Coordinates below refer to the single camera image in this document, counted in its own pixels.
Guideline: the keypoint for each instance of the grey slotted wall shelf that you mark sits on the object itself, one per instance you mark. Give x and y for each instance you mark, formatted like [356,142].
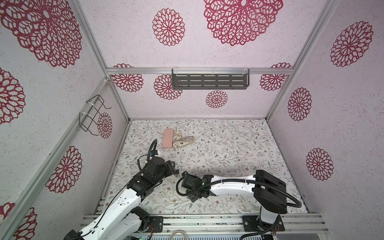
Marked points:
[189,81]

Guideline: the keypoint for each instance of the pink rectangular case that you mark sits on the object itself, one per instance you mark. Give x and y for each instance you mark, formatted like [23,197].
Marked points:
[168,138]

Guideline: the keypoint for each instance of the black wire wall rack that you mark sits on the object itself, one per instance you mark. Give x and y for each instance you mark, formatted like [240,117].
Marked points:
[96,121]

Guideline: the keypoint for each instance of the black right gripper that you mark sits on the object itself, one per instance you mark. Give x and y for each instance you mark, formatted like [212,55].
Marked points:
[191,198]

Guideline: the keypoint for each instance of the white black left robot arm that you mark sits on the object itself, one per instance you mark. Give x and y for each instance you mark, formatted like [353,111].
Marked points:
[124,215]

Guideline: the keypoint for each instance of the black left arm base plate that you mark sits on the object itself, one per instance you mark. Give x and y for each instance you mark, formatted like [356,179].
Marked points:
[153,224]

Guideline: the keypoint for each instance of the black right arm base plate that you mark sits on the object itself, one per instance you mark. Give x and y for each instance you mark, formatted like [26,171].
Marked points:
[252,223]

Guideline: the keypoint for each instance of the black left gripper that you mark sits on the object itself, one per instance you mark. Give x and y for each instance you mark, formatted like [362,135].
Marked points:
[169,168]

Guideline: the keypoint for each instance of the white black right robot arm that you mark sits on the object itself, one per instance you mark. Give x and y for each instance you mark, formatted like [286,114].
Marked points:
[265,188]

